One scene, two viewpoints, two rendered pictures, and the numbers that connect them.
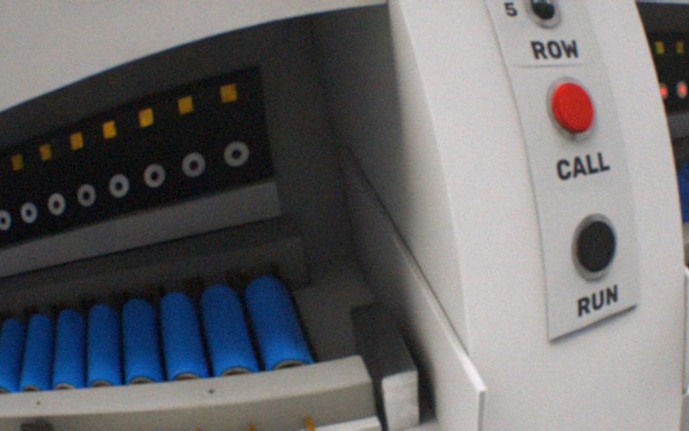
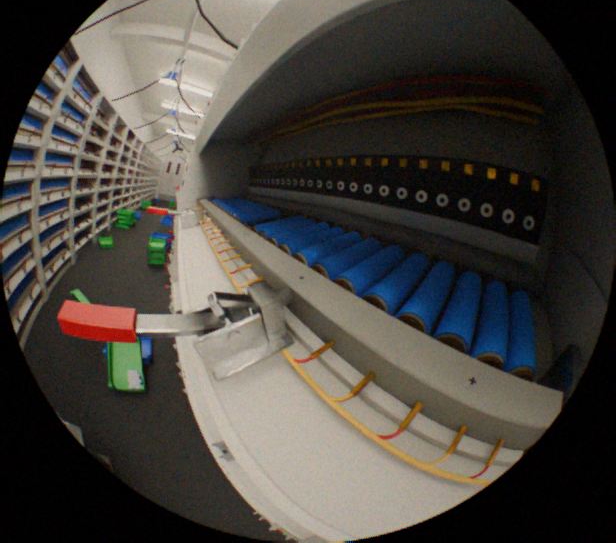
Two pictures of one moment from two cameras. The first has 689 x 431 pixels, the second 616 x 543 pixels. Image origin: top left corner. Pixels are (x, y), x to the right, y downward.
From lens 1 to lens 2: 0.23 m
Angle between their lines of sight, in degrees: 55
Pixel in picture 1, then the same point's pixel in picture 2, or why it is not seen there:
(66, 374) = (356, 275)
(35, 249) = (397, 212)
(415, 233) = not seen: outside the picture
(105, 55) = not seen: outside the picture
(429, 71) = not seen: outside the picture
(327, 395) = (533, 431)
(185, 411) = (428, 389)
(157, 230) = (476, 239)
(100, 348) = (401, 275)
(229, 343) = (502, 327)
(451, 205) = not seen: outside the picture
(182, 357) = (464, 320)
